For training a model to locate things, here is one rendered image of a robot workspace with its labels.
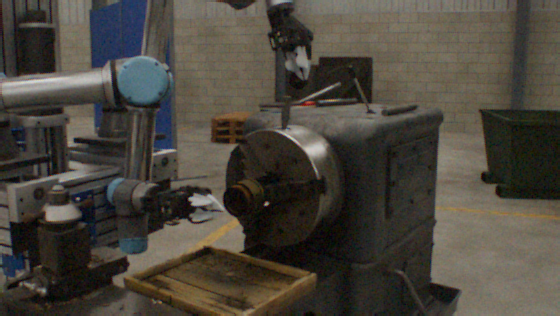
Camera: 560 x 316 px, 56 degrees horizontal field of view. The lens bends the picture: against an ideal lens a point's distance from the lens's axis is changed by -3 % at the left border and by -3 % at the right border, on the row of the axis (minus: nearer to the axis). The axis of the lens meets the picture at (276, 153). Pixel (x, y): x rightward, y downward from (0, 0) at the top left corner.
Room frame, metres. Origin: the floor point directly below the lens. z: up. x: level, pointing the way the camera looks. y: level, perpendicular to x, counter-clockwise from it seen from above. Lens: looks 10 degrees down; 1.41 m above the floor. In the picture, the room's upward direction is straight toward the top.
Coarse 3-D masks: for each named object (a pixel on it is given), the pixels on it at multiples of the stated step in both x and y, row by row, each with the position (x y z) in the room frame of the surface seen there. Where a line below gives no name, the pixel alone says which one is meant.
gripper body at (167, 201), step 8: (152, 192) 1.25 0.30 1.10; (160, 192) 1.20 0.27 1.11; (168, 192) 1.20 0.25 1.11; (176, 192) 1.22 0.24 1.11; (184, 192) 1.22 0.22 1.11; (144, 200) 1.23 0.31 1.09; (152, 200) 1.24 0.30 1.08; (160, 200) 1.19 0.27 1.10; (168, 200) 1.18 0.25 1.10; (176, 200) 1.18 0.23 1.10; (184, 200) 1.20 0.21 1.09; (144, 208) 1.22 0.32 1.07; (152, 208) 1.24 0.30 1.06; (160, 208) 1.20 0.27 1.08; (168, 208) 1.20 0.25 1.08; (176, 208) 1.18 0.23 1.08; (184, 208) 1.20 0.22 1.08; (192, 208) 1.22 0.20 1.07; (160, 216) 1.20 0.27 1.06; (168, 216) 1.20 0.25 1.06; (176, 216) 1.18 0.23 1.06; (184, 216) 1.19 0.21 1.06; (168, 224) 1.17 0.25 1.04; (176, 224) 1.17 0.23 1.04
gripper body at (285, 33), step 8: (272, 8) 1.51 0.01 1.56; (280, 8) 1.52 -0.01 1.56; (288, 8) 1.53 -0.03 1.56; (272, 16) 1.52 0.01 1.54; (280, 16) 1.52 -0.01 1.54; (288, 16) 1.54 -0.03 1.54; (272, 24) 1.52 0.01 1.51; (280, 24) 1.52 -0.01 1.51; (288, 24) 1.49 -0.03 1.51; (272, 32) 1.51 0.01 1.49; (280, 32) 1.51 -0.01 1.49; (288, 32) 1.48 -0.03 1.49; (296, 32) 1.52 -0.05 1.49; (304, 32) 1.54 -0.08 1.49; (280, 40) 1.51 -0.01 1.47; (288, 40) 1.48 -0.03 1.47; (296, 40) 1.49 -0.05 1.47; (272, 48) 1.51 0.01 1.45; (280, 48) 1.51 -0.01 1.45; (288, 48) 1.54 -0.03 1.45
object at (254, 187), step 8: (240, 184) 1.28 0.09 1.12; (248, 184) 1.27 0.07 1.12; (256, 184) 1.29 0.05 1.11; (224, 192) 1.27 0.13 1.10; (232, 192) 1.30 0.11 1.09; (240, 192) 1.24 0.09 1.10; (248, 192) 1.26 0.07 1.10; (256, 192) 1.27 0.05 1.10; (224, 200) 1.27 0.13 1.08; (232, 200) 1.30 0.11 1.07; (240, 200) 1.32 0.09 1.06; (248, 200) 1.24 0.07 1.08; (256, 200) 1.26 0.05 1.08; (264, 200) 1.28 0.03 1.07; (232, 208) 1.28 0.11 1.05; (240, 208) 1.30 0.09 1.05; (248, 208) 1.24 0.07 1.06; (256, 208) 1.27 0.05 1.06
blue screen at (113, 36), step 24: (120, 0) 7.96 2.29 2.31; (144, 0) 7.03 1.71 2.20; (96, 24) 9.31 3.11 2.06; (120, 24) 7.98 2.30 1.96; (144, 24) 7.06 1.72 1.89; (96, 48) 9.37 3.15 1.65; (120, 48) 8.06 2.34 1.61; (168, 48) 6.32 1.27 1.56; (96, 120) 9.60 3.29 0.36; (168, 120) 6.37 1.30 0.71; (168, 144) 6.40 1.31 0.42
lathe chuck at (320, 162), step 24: (264, 144) 1.38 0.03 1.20; (288, 144) 1.34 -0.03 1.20; (312, 144) 1.35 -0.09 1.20; (264, 168) 1.39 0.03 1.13; (288, 168) 1.34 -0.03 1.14; (312, 168) 1.30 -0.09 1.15; (336, 192) 1.34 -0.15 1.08; (240, 216) 1.43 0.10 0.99; (288, 216) 1.34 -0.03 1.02; (312, 216) 1.30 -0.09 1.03; (264, 240) 1.39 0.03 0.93; (288, 240) 1.34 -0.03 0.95
